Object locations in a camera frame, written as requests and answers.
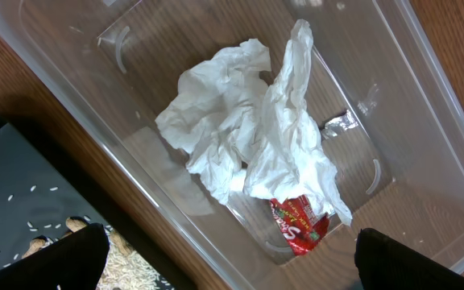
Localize rice and peanuts pile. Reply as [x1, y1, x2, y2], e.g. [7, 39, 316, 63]
[20, 216, 171, 290]

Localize black food waste tray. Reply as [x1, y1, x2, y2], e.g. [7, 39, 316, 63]
[0, 117, 195, 289]

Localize clear plastic bin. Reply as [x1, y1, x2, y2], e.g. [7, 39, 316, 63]
[0, 0, 464, 289]

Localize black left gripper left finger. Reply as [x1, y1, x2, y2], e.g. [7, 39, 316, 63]
[0, 223, 110, 290]

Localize red snack wrapper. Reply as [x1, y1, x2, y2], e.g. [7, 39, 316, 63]
[268, 109, 360, 257]

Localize small white napkin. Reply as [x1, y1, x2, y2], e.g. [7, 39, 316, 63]
[243, 19, 352, 226]

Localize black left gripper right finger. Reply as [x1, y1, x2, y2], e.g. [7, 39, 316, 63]
[354, 228, 464, 290]

